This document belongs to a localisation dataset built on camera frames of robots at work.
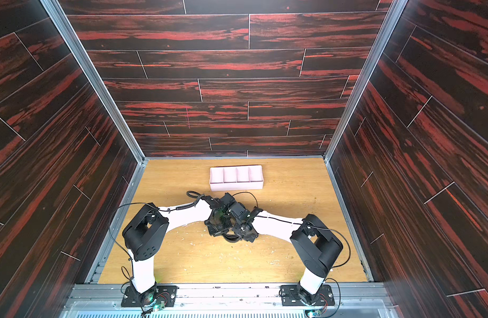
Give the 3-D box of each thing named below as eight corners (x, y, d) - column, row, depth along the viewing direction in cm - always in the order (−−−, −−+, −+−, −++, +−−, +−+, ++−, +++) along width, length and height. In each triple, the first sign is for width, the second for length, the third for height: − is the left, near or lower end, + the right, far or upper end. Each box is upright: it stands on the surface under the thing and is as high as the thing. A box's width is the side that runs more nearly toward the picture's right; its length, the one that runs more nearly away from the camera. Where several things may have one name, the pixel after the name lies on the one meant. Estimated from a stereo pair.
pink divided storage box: (209, 191, 107) (208, 185, 103) (212, 171, 116) (210, 165, 112) (263, 190, 107) (264, 185, 103) (261, 171, 116) (262, 165, 112)
